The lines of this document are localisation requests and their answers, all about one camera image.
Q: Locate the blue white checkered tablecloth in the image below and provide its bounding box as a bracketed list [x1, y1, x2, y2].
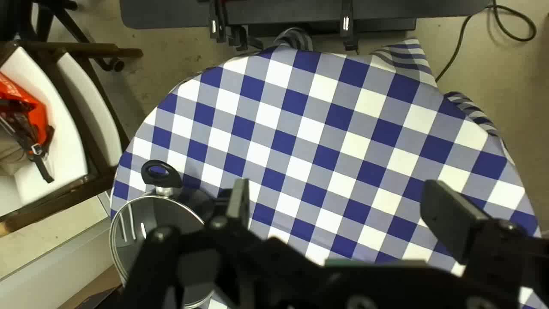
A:
[108, 37, 549, 309]

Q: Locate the black cable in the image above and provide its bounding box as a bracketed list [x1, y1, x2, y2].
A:
[434, 0, 539, 82]

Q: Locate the white low platform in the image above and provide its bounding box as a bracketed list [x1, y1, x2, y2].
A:
[0, 195, 125, 309]

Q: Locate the orange handled tool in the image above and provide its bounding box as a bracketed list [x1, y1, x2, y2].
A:
[0, 72, 56, 163]

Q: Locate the black clamp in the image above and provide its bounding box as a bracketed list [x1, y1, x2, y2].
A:
[338, 0, 360, 51]
[207, 0, 226, 43]

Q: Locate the white seat wooden chair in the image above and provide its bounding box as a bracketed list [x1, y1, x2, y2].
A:
[0, 39, 144, 237]

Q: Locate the dark grey desk top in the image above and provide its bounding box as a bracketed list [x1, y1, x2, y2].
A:
[118, 0, 494, 34]

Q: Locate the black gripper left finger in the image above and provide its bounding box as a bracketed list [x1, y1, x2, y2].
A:
[116, 176, 322, 309]

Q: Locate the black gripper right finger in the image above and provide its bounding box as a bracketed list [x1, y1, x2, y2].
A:
[420, 178, 549, 309]

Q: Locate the black tripod stand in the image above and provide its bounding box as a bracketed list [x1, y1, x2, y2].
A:
[0, 0, 127, 73]

